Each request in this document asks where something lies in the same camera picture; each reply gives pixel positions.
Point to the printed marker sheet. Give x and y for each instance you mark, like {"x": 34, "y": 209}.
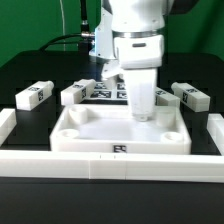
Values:
{"x": 102, "y": 93}

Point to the white U-shaped fence frame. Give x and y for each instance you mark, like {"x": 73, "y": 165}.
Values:
{"x": 95, "y": 165}

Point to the white desk top tray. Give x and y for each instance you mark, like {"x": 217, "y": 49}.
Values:
{"x": 112, "y": 129}

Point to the black connector post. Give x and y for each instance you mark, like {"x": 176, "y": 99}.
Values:
{"x": 84, "y": 27}

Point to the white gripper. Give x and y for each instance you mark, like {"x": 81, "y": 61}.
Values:
{"x": 140, "y": 88}

